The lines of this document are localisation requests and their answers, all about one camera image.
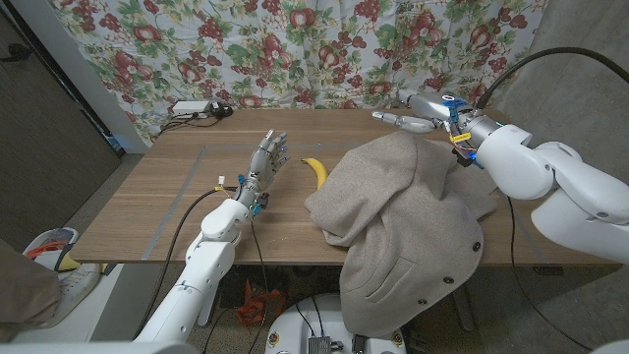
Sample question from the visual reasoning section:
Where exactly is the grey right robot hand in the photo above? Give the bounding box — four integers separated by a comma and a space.
371, 88, 503, 147

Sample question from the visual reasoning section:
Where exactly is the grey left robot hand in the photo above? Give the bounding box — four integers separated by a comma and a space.
234, 129, 291, 213

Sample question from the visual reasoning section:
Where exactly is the beige wool coat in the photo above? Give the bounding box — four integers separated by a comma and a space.
304, 130, 498, 338

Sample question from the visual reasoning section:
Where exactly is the yellow toy banana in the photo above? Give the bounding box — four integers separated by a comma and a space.
300, 157, 329, 192

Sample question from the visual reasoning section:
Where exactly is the black plug adapter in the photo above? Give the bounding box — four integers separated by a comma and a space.
209, 101, 234, 119

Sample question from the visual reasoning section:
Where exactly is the white power strip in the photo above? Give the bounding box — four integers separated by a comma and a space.
171, 99, 211, 118

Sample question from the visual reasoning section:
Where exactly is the grey tape line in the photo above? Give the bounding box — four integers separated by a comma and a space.
140, 142, 365, 262

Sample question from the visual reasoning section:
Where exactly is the floral fruit print backdrop cloth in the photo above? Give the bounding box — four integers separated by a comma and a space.
48, 0, 550, 147

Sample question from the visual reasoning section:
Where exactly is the orange plastic bag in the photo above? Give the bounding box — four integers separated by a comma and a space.
235, 279, 288, 326

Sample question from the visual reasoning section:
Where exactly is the white table leg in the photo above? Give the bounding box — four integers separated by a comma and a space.
197, 287, 220, 327

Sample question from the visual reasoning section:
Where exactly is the white robot torso base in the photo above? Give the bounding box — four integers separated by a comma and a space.
264, 293, 409, 354

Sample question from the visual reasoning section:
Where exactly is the grey table leg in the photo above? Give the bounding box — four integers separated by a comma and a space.
451, 284, 477, 332

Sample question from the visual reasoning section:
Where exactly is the yellow and black dustpan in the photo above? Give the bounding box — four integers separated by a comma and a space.
53, 243, 119, 275

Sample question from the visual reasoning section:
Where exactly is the dark brown door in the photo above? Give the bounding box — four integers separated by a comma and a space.
0, 9, 124, 257

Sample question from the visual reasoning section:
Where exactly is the white sneaker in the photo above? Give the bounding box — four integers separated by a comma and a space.
41, 263, 104, 328

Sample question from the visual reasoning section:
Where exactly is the white bin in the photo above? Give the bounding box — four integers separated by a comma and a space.
20, 226, 80, 269

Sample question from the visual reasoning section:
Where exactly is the person's leg in beige trousers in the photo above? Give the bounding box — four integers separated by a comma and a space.
0, 239, 63, 343

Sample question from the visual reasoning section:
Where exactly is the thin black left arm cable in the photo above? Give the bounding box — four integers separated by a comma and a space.
245, 215, 270, 354

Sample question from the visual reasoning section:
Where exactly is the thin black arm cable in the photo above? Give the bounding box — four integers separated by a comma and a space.
505, 196, 594, 351
245, 215, 270, 354

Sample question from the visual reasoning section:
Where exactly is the black power cable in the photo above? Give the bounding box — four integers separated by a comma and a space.
156, 113, 222, 138

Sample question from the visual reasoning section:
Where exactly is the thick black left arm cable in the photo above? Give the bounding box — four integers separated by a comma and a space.
135, 186, 240, 335

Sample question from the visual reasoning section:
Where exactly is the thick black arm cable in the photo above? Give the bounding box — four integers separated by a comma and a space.
135, 186, 240, 335
475, 46, 629, 110

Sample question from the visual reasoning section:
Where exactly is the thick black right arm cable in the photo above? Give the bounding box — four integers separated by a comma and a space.
475, 46, 629, 110

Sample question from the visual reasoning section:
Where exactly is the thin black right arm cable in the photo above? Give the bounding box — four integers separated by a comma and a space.
505, 196, 594, 351

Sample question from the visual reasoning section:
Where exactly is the black door handle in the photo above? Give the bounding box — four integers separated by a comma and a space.
0, 42, 31, 63

